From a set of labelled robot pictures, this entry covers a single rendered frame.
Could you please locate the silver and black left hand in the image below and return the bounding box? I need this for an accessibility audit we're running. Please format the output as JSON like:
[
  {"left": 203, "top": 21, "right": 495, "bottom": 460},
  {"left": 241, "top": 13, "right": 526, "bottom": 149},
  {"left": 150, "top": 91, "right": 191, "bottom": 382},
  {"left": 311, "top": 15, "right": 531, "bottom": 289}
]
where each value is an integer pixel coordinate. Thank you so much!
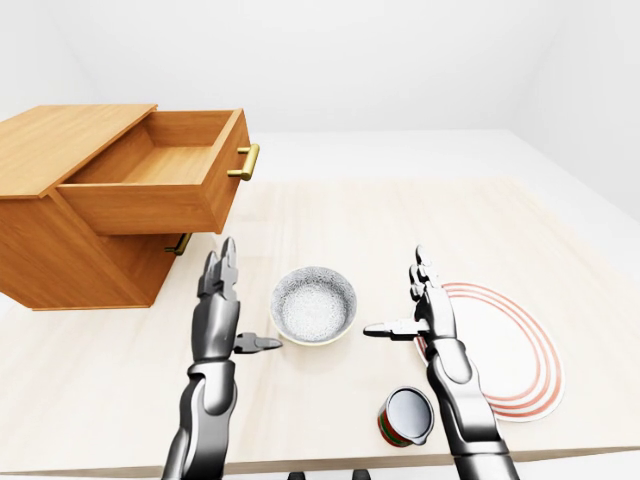
[{"left": 191, "top": 236, "right": 284, "bottom": 364}]

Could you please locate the silver and black right hand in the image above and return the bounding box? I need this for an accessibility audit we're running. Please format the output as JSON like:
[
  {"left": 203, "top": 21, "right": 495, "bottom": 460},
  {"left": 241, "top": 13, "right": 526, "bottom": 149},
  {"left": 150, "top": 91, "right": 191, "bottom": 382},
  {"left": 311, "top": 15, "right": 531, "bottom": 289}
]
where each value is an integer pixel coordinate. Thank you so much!
[{"left": 362, "top": 244, "right": 459, "bottom": 343}]

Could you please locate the patterned grey bowl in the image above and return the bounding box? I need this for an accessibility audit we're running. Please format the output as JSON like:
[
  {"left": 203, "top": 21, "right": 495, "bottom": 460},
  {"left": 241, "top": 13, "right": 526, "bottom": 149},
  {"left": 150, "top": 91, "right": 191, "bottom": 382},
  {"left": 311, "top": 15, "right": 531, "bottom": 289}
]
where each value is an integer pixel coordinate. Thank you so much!
[{"left": 269, "top": 266, "right": 359, "bottom": 349}]

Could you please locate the wooden cabinet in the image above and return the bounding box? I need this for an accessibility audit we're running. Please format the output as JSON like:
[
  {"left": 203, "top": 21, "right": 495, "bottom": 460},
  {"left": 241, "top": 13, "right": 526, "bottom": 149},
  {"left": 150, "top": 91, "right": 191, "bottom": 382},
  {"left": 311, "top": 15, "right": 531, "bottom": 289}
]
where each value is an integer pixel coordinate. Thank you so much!
[{"left": 0, "top": 103, "right": 194, "bottom": 312}]

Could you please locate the white plate with red rings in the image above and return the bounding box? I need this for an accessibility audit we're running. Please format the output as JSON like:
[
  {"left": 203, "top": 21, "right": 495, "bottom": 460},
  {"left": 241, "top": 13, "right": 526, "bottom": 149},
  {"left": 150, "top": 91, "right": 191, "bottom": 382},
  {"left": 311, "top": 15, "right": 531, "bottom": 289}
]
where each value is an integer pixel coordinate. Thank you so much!
[{"left": 412, "top": 282, "right": 566, "bottom": 423}]

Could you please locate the closed wooden drawer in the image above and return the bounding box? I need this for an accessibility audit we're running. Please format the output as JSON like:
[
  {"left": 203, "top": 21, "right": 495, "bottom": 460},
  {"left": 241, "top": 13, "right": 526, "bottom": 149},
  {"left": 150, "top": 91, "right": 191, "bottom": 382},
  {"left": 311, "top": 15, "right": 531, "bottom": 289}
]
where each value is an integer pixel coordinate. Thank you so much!
[{"left": 97, "top": 232, "right": 194, "bottom": 309}]

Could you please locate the red and green tin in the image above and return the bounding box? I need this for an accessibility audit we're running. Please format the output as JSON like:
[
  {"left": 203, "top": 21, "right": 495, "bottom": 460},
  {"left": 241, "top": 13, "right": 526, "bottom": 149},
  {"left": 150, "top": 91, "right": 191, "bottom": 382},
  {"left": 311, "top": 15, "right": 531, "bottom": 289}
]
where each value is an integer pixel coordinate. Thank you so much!
[{"left": 376, "top": 385, "right": 436, "bottom": 448}]

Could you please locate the open wooden drawer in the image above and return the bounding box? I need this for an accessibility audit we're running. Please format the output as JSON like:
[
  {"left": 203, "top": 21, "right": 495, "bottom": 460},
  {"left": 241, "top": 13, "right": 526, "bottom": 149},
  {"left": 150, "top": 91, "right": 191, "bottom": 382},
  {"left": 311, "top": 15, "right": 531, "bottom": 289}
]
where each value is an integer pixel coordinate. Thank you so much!
[{"left": 55, "top": 108, "right": 252, "bottom": 237}]

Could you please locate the brass drawer handle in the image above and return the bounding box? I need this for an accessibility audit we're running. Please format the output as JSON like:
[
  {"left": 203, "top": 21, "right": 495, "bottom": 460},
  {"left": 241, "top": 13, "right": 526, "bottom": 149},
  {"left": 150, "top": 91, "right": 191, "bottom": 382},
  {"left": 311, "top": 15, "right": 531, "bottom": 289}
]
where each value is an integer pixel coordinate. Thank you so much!
[
  {"left": 226, "top": 143, "right": 261, "bottom": 180},
  {"left": 164, "top": 232, "right": 194, "bottom": 255}
]

